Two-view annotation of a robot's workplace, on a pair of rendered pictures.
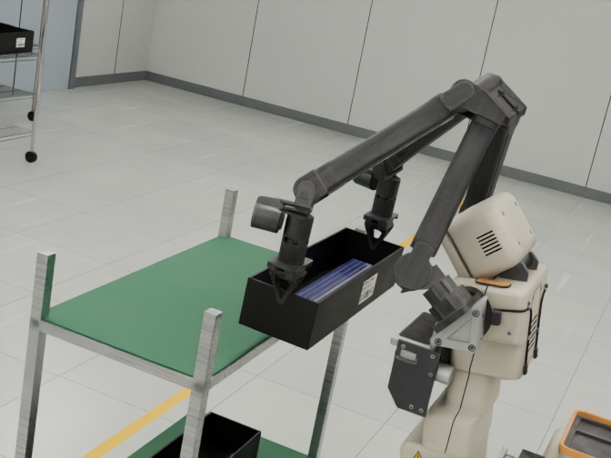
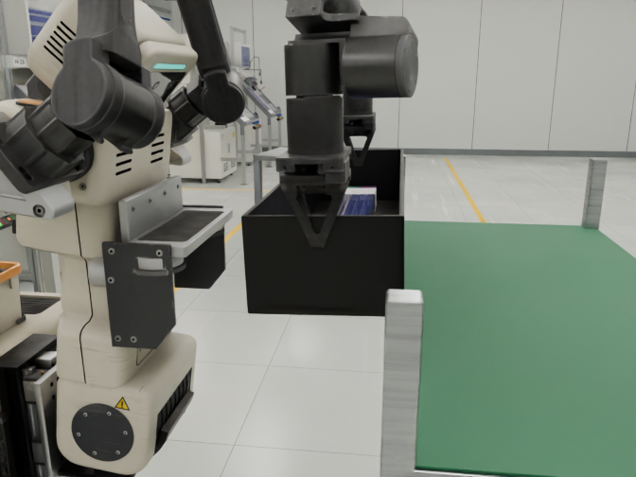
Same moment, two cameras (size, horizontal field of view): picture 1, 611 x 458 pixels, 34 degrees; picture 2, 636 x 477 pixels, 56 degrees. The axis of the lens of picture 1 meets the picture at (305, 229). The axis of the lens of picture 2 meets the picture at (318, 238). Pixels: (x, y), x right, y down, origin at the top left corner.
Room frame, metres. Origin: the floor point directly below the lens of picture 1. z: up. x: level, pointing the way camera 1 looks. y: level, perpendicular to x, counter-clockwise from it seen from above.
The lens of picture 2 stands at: (3.10, -0.33, 1.27)
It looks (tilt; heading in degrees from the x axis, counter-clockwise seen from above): 15 degrees down; 166
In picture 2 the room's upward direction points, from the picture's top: straight up
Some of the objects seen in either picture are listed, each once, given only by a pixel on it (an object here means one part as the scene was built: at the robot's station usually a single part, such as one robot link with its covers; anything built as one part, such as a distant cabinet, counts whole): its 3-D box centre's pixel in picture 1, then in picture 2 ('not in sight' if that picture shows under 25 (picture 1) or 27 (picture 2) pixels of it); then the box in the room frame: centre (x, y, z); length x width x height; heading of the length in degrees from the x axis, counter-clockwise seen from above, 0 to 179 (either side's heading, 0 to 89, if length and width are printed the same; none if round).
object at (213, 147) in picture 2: not in sight; (202, 101); (-4.52, 0.03, 0.95); 1.36 x 0.82 x 1.90; 69
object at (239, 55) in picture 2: not in sight; (234, 97); (-5.87, 0.56, 0.95); 1.36 x 0.82 x 1.90; 69
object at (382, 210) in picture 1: (383, 207); (315, 132); (2.51, -0.19, 1.21); 0.10 x 0.07 x 0.07; 159
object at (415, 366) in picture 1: (435, 351); (166, 252); (2.14, -0.35, 0.99); 0.28 x 0.16 x 0.22; 159
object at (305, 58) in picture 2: (386, 184); (319, 70); (2.51, -0.19, 1.28); 0.07 x 0.06 x 0.07; 53
